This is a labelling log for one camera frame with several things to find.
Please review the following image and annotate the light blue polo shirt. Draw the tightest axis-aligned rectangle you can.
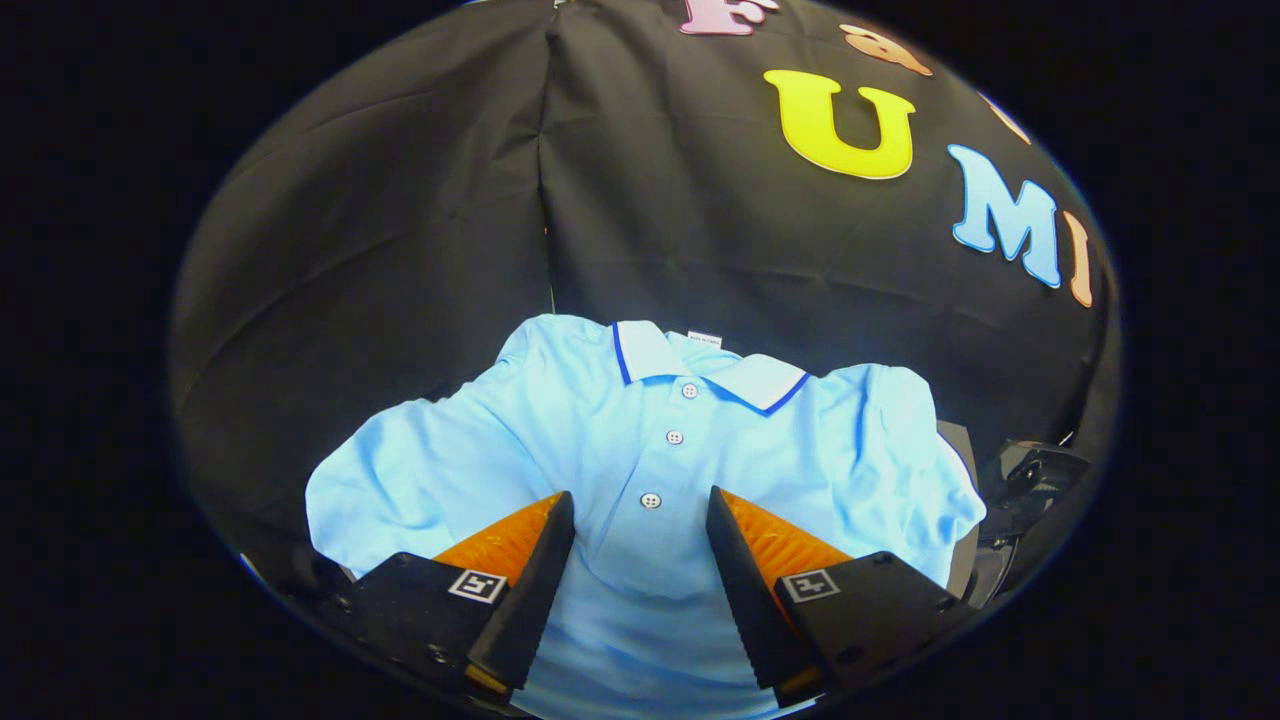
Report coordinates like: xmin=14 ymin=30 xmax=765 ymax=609
xmin=305 ymin=313 xmax=989 ymax=720

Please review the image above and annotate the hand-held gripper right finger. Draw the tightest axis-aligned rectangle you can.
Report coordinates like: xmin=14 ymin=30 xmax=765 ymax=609
xmin=706 ymin=486 xmax=977 ymax=701

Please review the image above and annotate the black backdrop cloth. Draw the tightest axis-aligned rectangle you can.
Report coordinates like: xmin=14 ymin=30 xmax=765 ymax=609
xmin=168 ymin=0 xmax=1123 ymax=601

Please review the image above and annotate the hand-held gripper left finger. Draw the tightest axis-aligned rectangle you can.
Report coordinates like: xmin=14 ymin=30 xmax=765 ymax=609
xmin=318 ymin=490 xmax=577 ymax=706

